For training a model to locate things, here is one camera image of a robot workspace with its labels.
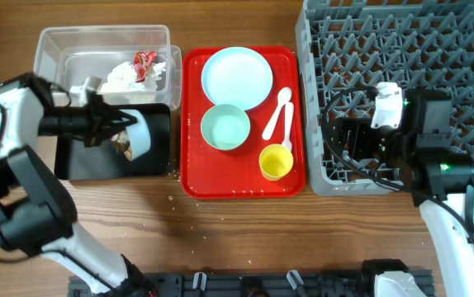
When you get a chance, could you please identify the red snack wrapper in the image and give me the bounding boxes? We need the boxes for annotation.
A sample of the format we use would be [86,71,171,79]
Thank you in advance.
[133,51,157,83]

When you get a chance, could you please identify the grey dishwasher rack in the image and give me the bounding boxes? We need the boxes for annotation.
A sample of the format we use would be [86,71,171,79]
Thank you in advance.
[295,0,474,196]

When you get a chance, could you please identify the mint green bowl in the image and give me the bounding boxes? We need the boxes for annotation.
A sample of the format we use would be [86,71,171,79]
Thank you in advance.
[201,104,251,151]

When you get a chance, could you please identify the white napkin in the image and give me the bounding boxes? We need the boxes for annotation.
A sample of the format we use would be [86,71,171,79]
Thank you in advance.
[100,62,167,92]

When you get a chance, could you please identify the light blue plate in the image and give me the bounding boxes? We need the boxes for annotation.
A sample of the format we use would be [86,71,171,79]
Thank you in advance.
[201,47,273,111]

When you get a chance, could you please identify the clear plastic bin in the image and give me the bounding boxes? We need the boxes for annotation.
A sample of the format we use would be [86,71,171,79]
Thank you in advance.
[34,25,182,111]

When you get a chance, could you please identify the white plastic spoon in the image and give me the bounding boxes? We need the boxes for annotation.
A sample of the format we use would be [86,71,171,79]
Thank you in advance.
[262,87,292,140]

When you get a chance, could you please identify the black plastic tray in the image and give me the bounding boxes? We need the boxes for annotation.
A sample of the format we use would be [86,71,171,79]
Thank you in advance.
[54,103,171,181]

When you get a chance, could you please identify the light blue bowl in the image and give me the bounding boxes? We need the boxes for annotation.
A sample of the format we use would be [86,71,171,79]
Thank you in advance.
[123,109,151,161]

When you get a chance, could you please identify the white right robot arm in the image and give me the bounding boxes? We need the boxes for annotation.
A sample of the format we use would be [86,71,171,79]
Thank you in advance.
[322,82,474,296]

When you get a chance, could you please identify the white plastic fork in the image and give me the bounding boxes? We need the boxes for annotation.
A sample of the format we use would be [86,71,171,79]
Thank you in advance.
[282,102,294,151]

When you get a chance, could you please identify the yellow plastic cup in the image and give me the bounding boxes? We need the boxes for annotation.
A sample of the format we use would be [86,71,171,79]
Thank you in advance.
[258,144,294,181]

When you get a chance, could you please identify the rice and food scraps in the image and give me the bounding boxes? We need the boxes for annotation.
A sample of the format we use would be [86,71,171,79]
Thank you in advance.
[111,130,133,161]

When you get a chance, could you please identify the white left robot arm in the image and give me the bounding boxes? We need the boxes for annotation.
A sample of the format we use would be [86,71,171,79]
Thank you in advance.
[0,72,158,296]

